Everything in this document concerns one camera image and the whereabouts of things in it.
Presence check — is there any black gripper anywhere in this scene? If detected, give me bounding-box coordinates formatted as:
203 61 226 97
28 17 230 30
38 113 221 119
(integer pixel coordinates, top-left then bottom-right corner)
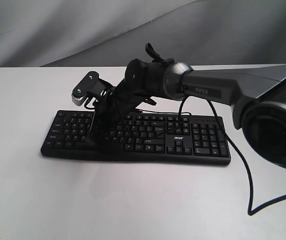
86 43 174 153

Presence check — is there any black acer keyboard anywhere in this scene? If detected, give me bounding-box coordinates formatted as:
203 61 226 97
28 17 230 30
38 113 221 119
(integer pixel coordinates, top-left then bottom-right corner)
41 110 231 166

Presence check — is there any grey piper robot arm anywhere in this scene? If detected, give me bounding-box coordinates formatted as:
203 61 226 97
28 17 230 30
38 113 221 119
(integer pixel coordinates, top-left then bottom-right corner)
89 43 286 169

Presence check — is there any grey fabric backdrop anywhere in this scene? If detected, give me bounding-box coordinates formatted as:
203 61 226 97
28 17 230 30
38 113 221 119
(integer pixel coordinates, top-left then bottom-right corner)
0 0 286 67

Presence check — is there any black keyboard usb cable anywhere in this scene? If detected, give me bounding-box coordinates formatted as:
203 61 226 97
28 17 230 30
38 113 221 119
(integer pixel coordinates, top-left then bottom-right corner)
135 107 192 117

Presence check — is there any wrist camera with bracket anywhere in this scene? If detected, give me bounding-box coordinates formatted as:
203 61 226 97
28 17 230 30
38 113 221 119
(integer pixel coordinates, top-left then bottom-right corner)
72 71 113 106

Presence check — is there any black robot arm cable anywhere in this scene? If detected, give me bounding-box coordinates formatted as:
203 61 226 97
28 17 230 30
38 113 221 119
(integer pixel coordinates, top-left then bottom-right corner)
155 94 286 216

